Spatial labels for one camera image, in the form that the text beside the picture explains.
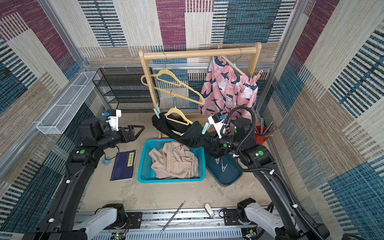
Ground yellow hanger of black shorts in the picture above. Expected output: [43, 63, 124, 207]
[164, 91, 193, 126]

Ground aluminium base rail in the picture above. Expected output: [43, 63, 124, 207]
[53, 205, 310, 240]

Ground dark teal plastic tray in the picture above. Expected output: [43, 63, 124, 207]
[205, 154, 243, 187]

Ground dark blue book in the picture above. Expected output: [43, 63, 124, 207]
[110, 150, 137, 182]

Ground pink patterned shorts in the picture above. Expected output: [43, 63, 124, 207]
[198, 57, 259, 116]

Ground black wire shelf rack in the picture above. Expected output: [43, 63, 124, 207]
[93, 67, 154, 113]

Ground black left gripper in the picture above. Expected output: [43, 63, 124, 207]
[96, 125, 145, 151]

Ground blue tape roll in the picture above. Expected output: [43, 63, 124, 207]
[102, 159, 111, 166]

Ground wooden clothes rack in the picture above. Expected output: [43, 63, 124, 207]
[139, 43, 262, 108]

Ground red pen cup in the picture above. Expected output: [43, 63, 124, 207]
[255, 125, 272, 145]

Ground white wire wall basket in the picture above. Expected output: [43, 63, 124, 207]
[37, 72, 96, 135]

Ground pink clothespin right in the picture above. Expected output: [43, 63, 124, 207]
[252, 70, 264, 86]

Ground thin metal rod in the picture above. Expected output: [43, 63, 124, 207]
[159, 201, 186, 235]

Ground mint clothespin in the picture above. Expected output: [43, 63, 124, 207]
[153, 104, 161, 119]
[202, 123, 211, 135]

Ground turquoise plastic basket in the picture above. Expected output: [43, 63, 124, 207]
[138, 139, 206, 183]

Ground yellow hanger of beige shorts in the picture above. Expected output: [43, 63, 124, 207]
[139, 51, 205, 105]

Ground small white block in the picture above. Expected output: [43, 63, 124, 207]
[204, 204, 215, 219]

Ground black shorts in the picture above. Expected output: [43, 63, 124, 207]
[152, 113, 215, 149]

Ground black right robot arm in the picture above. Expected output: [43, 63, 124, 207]
[208, 106, 330, 240]

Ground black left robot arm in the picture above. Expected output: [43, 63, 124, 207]
[23, 118, 145, 240]

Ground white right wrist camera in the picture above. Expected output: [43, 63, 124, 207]
[208, 113, 228, 139]

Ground beige shorts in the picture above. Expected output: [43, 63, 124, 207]
[149, 141, 199, 179]

